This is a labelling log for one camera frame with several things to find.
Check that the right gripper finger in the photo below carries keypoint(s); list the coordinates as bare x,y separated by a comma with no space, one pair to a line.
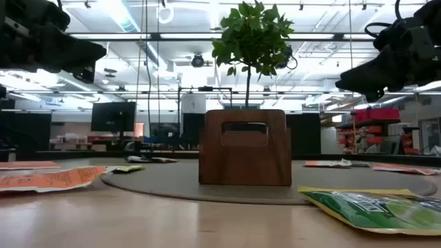
379,72
375,95

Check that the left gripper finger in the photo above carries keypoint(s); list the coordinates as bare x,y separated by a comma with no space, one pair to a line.
72,51
84,73

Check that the yellow tea packet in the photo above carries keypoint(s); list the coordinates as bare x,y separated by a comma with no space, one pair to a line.
127,169

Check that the green tea packet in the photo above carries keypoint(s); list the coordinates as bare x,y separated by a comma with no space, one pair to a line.
372,210

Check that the brown wooden caddy box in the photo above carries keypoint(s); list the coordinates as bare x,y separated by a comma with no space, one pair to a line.
241,165

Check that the shelf with red bins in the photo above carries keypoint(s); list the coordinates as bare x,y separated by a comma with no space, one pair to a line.
379,113

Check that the yellow pole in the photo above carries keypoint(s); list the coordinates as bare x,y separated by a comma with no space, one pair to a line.
354,137

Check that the black computer monitor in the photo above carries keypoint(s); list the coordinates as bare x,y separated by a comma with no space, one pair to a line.
113,117

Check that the cluttered workbench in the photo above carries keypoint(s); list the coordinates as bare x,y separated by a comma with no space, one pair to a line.
76,144

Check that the round black ceiling lamp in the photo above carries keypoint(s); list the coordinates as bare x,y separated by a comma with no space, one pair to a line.
197,61

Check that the small green potted tree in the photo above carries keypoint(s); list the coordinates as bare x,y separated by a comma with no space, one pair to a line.
253,34

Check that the round grey placemat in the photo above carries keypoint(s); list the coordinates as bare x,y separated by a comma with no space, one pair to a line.
165,182

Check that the black table edge rail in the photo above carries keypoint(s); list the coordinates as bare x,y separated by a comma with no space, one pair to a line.
69,154

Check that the black metal frame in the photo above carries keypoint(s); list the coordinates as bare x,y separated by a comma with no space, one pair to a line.
206,88

